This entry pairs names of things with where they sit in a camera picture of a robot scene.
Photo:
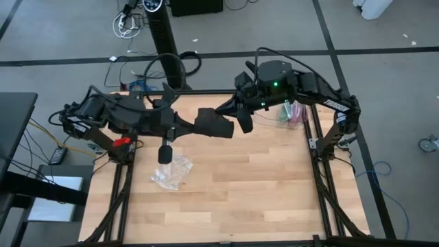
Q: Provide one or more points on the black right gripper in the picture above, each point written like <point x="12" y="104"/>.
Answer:
<point x="245" y="89"/>

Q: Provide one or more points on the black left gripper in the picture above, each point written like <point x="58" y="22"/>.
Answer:
<point x="157" y="120"/>

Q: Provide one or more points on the black elastic bandage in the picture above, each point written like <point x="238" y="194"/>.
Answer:
<point x="214" y="125"/>

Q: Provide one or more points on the clear plastic zip bag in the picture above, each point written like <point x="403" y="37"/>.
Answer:
<point x="171" y="173"/>

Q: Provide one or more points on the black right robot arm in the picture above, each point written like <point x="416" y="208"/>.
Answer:
<point x="308" y="87"/>

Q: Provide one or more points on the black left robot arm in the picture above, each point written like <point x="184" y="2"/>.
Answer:
<point x="103" y="109"/>

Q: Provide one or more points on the plastic bag of bandages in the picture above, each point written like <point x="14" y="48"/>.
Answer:
<point x="295" y="113"/>

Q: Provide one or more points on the black tower fan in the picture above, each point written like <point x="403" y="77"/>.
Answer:
<point x="164" y="37"/>

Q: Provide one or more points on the white plug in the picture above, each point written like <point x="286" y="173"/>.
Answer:
<point x="113" y="58"/>

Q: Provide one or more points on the black box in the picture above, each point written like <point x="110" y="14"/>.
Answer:
<point x="195" y="7"/>

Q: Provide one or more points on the black clamp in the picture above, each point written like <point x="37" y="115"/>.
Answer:
<point x="346" y="140"/>

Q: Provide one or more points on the white power strip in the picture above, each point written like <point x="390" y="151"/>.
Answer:
<point x="120" y="21"/>

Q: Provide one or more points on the dark grey side cabinet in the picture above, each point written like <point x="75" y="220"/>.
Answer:
<point x="65" y="170"/>

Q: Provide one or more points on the black power adapter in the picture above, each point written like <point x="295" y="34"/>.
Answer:
<point x="58" y="156"/>

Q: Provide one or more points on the black desk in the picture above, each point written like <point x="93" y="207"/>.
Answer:
<point x="15" y="116"/>

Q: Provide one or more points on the white trash can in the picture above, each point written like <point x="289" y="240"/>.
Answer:
<point x="374" y="8"/>

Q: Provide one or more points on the black aluminium table frame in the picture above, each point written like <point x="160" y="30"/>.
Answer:
<point x="205" y="92"/>

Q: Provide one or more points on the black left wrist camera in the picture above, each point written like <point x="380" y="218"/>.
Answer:
<point x="165" y="154"/>

